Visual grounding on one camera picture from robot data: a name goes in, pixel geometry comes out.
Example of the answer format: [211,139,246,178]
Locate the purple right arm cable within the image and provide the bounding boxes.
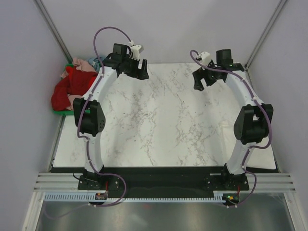
[190,50,273,209]

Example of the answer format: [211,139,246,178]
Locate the aluminium front frame rail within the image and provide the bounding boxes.
[34,173,295,193]

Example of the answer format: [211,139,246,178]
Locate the right aluminium table rail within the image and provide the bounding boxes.
[246,68,277,172]

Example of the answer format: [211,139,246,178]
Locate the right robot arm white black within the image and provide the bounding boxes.
[190,49,273,190]

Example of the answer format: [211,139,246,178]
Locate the white t shirt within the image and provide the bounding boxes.
[219,120,276,170]

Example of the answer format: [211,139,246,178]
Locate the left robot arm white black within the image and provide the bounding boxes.
[73,42,149,189]

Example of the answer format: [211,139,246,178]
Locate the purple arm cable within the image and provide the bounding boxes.
[190,50,273,209]
[44,26,133,221]

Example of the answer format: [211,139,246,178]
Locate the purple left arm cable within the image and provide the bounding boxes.
[44,26,133,221]

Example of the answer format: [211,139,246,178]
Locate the pink t shirt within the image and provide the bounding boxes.
[61,57,97,78]

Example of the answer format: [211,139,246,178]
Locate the right aluminium frame post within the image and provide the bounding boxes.
[244,0,288,70]

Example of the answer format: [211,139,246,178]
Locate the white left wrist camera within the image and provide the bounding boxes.
[129,40,144,60]

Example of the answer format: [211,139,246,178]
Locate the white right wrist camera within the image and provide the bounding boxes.
[196,51,212,67]

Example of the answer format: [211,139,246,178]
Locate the green plastic basket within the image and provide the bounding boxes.
[51,67,80,116]

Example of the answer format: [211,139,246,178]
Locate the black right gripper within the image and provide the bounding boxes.
[192,60,221,91]

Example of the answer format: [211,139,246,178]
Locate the red t shirt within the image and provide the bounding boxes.
[51,66,98,111]

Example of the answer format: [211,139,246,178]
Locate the aluminium frame post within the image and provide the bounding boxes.
[244,0,288,70]
[33,0,73,63]

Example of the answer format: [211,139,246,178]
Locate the white slotted cable duct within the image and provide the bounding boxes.
[44,192,226,203]

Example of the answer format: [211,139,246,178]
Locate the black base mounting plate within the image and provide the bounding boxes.
[78,167,249,198]

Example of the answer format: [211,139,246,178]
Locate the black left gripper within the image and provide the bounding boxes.
[122,55,149,81]

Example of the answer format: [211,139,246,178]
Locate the left aluminium frame post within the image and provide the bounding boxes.
[33,0,73,63]

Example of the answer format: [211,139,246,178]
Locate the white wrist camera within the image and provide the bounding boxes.
[196,51,212,67]
[129,40,144,60]

